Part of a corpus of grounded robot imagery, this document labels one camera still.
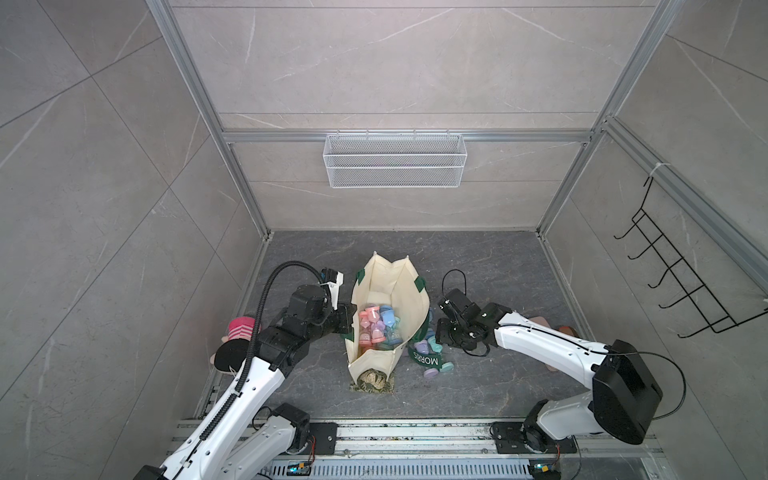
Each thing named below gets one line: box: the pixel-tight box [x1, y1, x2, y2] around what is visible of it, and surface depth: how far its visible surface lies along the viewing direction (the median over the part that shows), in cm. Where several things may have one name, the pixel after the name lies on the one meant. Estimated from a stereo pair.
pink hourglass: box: [359, 310, 372, 350], surface depth 87 cm
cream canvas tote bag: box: [342, 251, 443, 385], surface depth 85 cm
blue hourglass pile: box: [380, 304, 396, 328], surface depth 87 cm
